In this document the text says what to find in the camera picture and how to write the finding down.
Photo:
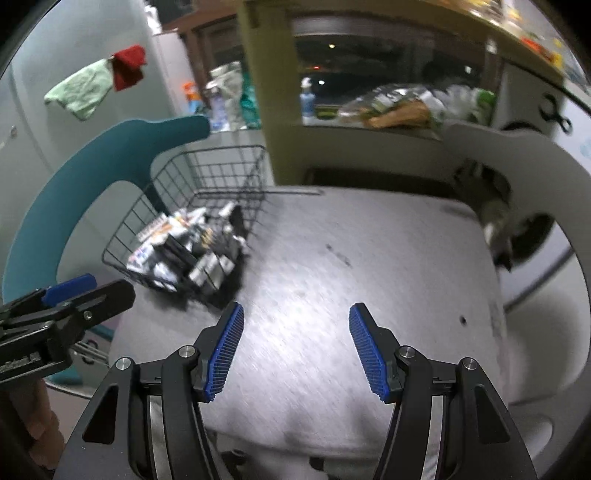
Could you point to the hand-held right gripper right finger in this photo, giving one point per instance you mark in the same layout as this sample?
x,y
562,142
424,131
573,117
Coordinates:
x,y
367,350

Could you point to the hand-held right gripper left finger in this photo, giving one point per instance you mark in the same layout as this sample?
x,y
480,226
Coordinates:
x,y
226,350

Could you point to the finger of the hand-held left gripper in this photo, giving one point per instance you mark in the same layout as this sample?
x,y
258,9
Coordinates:
x,y
101,300
69,284

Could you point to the pile of black tissue packets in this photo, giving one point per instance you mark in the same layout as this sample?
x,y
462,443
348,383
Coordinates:
x,y
203,263

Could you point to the biscuit picture snack packet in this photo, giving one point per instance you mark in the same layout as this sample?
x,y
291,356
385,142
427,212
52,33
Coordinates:
x,y
159,226

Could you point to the person's left hand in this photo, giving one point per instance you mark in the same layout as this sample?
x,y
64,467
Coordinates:
x,y
44,415

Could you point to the teal chair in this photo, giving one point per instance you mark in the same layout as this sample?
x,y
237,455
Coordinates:
x,y
55,194

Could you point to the green cloth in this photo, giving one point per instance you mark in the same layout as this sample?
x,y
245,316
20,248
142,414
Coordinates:
x,y
81,90

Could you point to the red cloth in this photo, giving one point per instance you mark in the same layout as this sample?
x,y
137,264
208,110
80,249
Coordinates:
x,y
129,67

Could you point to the orange bottle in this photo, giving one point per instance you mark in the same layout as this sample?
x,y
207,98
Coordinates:
x,y
190,92

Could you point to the white refrigerator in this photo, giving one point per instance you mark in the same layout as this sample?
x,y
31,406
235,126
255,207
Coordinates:
x,y
173,69

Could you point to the heap of plastic bags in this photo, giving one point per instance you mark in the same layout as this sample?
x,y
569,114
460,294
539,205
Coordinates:
x,y
397,110

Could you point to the clear plastic bag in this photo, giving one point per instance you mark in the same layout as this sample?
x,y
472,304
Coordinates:
x,y
226,92

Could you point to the blue bottle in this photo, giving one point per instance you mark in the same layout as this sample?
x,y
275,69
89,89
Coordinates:
x,y
307,108

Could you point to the white chair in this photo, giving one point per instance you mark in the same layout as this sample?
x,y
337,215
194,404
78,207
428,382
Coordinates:
x,y
554,175

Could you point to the brown wooden shelf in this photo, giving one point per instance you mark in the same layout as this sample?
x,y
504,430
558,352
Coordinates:
x,y
199,55

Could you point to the black scissors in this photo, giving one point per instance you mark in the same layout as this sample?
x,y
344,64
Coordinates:
x,y
551,113

